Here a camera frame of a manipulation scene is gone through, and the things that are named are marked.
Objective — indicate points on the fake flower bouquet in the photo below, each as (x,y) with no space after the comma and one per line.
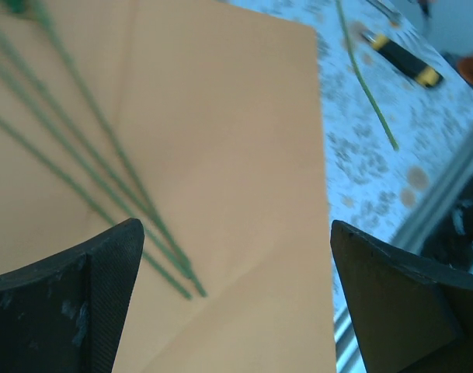
(183,262)

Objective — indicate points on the aluminium frame profile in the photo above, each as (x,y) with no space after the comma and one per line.
(430,206)

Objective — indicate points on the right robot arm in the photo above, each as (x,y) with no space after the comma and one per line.
(465,233)

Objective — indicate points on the loose green flower stem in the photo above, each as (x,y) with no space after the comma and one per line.
(366,90)

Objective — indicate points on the silver open-end wrench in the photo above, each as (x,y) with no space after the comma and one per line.
(387,9)

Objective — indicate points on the orange wrapping paper sheet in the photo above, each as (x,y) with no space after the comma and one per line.
(220,155)

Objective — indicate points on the black yellow utility knife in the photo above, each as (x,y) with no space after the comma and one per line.
(403,58)

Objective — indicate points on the floral print tablecloth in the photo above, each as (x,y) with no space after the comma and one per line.
(356,116)

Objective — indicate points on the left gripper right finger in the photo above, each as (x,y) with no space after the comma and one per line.
(399,311)

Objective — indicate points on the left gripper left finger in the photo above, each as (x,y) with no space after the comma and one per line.
(46,311)

